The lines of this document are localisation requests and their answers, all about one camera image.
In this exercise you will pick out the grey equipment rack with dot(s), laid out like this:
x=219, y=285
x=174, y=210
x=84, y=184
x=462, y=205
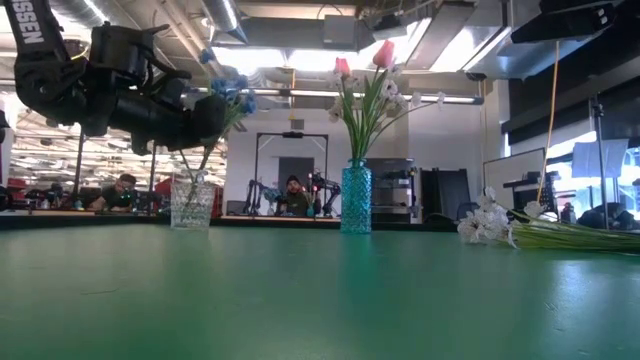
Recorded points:
x=395, y=190

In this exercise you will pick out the silver ceiling duct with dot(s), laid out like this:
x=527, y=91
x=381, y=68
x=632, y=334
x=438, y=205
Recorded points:
x=225, y=15

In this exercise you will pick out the dense blue flower bunch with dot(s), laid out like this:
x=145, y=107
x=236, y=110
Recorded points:
x=240, y=84

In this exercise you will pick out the white flower bunch pink centres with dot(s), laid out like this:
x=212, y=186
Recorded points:
x=390, y=90

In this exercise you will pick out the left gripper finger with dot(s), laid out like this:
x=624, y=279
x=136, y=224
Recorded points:
x=207, y=120

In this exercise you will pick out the grey ceiling box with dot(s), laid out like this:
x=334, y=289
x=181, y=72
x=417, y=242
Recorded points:
x=340, y=32

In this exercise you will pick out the white diffuser panel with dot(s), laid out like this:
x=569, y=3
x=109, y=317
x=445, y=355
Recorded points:
x=600, y=157

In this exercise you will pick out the green table mat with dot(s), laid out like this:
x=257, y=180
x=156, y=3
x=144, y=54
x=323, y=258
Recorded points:
x=320, y=300

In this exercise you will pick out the dark bundle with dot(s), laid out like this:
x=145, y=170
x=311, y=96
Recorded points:
x=607, y=217

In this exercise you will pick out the pink artificial tulip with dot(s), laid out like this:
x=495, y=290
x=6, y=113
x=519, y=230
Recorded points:
x=342, y=66
x=384, y=54

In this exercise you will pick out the dark bottle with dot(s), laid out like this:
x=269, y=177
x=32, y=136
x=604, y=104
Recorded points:
x=567, y=215

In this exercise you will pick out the person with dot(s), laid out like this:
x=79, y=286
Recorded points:
x=297, y=200
x=120, y=195

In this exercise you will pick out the blue glass vase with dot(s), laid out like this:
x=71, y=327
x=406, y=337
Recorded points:
x=356, y=200

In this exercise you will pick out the black light stand pole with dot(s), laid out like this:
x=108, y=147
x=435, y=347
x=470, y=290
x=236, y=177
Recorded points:
x=602, y=165

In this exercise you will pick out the whiteboard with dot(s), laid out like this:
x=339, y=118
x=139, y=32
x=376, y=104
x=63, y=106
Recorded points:
x=510, y=175

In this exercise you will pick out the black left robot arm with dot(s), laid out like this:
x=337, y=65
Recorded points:
x=35, y=75

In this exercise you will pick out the background black robot arm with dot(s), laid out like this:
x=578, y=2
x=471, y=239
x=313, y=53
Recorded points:
x=327, y=192
x=255, y=192

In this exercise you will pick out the clear glass vase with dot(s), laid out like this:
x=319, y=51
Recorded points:
x=192, y=205

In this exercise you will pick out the black cabinet panel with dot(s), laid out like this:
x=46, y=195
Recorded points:
x=445, y=192

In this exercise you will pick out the background black rig frame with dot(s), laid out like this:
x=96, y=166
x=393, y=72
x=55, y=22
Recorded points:
x=292, y=135
x=79, y=170

